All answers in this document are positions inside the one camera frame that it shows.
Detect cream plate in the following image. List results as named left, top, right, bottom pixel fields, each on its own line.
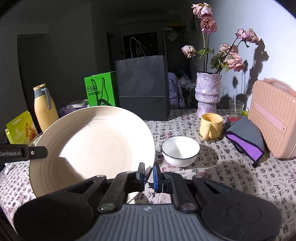
left=29, top=106, right=156, bottom=197

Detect crumpled white tissue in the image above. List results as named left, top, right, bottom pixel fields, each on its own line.
left=4, top=162, right=16, bottom=175

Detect yellow-green snack box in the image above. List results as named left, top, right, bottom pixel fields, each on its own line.
left=6, top=111, right=38, bottom=145

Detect small white bowl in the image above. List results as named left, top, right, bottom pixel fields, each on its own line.
left=161, top=136, right=201, bottom=167

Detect calligraphy tablecloth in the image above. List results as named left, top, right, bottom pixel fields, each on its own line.
left=1, top=110, right=295, bottom=240

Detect yellow thermos jug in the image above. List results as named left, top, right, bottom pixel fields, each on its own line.
left=33, top=84, right=59, bottom=132

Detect purple tissue pack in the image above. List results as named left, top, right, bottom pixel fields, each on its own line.
left=59, top=106, right=87, bottom=117

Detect yellow mug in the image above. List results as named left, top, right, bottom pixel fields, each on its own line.
left=200, top=113, right=223, bottom=141

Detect small white box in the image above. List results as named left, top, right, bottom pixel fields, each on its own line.
left=66, top=99, right=88, bottom=108

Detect black paper bag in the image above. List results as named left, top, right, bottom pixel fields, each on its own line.
left=115, top=37, right=171, bottom=122

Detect green paper bag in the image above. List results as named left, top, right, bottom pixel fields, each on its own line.
left=84, top=71, right=119, bottom=106

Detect purple ceramic vase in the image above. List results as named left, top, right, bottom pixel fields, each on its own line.
left=195, top=72, right=221, bottom=118

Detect clear glass cup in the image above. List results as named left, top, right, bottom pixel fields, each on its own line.
left=229, top=99, right=244, bottom=118

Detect pink small suitcase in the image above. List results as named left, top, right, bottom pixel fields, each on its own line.
left=248, top=78, right=296, bottom=159

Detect dried pink flowers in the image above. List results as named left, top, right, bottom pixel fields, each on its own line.
left=181, top=2, right=261, bottom=75

